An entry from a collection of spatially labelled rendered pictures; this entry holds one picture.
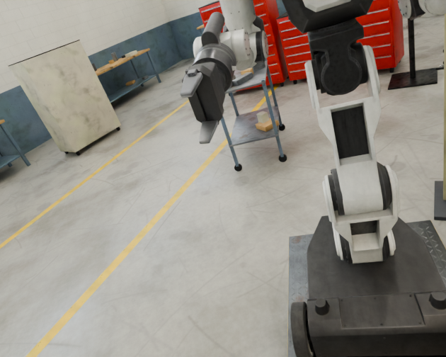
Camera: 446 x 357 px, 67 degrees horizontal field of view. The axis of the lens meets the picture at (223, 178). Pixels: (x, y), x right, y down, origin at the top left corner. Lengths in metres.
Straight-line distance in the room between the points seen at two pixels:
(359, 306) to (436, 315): 0.22
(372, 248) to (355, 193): 0.31
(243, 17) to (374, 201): 0.62
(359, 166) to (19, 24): 8.04
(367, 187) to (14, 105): 7.54
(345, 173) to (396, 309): 0.52
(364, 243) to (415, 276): 0.24
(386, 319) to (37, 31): 8.31
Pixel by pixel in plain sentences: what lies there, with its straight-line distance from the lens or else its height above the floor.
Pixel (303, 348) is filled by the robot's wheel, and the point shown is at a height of 0.54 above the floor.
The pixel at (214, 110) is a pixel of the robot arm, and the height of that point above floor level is 1.43.
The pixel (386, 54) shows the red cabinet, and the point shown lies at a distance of 5.06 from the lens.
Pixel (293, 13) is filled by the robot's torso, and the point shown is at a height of 1.52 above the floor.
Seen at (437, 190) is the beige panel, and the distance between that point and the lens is 2.73.
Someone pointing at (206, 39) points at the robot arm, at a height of 1.55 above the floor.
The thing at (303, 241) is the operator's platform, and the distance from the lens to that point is 1.84.
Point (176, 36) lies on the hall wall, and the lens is 11.76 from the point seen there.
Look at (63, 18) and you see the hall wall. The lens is 9.19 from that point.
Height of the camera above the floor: 1.63
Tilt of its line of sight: 28 degrees down
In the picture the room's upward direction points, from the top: 20 degrees counter-clockwise
